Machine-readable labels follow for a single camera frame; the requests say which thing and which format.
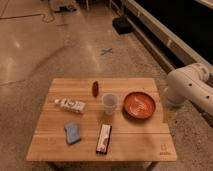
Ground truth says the blue sponge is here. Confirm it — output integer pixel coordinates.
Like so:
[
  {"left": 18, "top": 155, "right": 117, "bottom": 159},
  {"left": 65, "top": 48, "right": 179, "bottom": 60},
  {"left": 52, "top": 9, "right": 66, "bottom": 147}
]
[{"left": 64, "top": 122, "right": 81, "bottom": 145}]

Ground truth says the grey equipment with cable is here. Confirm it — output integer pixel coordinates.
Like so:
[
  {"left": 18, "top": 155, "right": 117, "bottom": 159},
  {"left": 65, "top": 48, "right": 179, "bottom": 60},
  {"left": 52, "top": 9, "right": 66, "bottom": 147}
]
[{"left": 41, "top": 0, "right": 79, "bottom": 24}]

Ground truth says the red-orange bowl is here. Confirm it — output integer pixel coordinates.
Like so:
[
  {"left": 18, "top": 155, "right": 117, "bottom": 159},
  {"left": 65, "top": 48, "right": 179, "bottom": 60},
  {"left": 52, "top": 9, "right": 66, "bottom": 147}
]
[{"left": 123, "top": 92, "right": 156, "bottom": 119}]

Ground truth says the black block on floor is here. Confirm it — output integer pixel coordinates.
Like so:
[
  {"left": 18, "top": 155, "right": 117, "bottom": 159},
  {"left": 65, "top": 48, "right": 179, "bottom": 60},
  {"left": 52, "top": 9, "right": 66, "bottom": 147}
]
[{"left": 112, "top": 17, "right": 132, "bottom": 35}]

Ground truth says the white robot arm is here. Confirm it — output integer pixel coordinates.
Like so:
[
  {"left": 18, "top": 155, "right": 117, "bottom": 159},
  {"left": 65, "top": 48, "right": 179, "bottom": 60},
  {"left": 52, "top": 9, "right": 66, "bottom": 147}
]
[{"left": 165, "top": 63, "right": 213, "bottom": 114}]

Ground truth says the wooden table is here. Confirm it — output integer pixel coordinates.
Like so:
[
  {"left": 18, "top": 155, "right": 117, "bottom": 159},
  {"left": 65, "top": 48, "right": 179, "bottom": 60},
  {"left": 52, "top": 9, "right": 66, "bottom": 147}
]
[{"left": 26, "top": 78, "right": 177, "bottom": 163}]

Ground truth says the long metal rail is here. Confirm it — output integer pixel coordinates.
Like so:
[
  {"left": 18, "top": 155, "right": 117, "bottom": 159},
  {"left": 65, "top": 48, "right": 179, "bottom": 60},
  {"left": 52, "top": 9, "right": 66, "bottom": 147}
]
[{"left": 108, "top": 0, "right": 213, "bottom": 78}]

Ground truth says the small dark red object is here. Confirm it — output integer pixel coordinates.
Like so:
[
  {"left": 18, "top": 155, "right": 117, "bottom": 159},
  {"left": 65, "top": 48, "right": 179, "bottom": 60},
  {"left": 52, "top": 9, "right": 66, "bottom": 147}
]
[{"left": 92, "top": 81, "right": 99, "bottom": 98}]

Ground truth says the white tube with label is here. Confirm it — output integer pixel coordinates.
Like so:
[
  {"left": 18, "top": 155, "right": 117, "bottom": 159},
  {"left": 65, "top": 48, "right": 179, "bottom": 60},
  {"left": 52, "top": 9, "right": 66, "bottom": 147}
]
[{"left": 54, "top": 98, "right": 86, "bottom": 113}]

